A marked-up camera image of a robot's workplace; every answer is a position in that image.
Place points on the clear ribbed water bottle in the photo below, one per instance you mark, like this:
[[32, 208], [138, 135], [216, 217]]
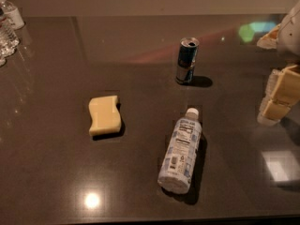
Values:
[[8, 38]]

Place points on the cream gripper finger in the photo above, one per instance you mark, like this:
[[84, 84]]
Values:
[[269, 40], [281, 93]]

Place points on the blue label plastic water bottle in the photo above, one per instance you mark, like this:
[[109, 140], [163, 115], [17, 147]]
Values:
[[177, 168]]

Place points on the clear water bottle white label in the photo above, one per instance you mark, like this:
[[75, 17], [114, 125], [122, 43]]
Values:
[[13, 14]]

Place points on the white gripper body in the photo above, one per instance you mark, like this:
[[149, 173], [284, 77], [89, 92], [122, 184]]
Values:
[[291, 35]]

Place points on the yellow sponge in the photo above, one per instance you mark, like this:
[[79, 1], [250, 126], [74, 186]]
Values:
[[105, 117]]

